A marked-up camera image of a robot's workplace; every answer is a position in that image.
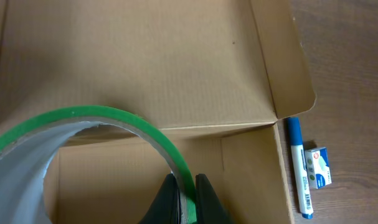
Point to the blue white marker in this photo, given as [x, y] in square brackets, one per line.
[299, 165]

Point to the brown cardboard box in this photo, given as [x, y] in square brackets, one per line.
[214, 77]

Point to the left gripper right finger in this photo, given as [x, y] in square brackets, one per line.
[209, 209]

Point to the green tape roll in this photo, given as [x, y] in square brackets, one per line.
[88, 164]

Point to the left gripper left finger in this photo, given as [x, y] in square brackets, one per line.
[165, 208]

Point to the blue white staples box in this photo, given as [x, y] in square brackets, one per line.
[318, 169]

